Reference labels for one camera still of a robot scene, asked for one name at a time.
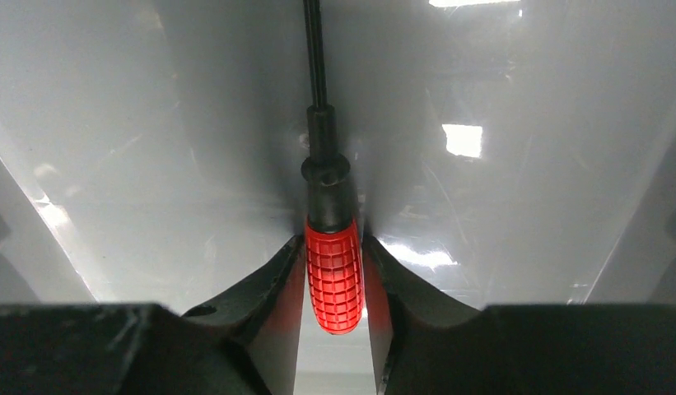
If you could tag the grey plastic bin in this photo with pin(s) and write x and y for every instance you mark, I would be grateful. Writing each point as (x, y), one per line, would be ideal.
(506, 152)

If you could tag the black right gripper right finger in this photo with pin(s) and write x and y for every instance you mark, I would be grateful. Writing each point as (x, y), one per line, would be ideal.
(426, 342)

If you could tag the red handled screwdriver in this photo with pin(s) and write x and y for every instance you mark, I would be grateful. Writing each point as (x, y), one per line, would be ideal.
(332, 245)

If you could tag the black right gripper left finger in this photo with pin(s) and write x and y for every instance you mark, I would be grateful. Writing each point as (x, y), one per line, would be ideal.
(242, 341)

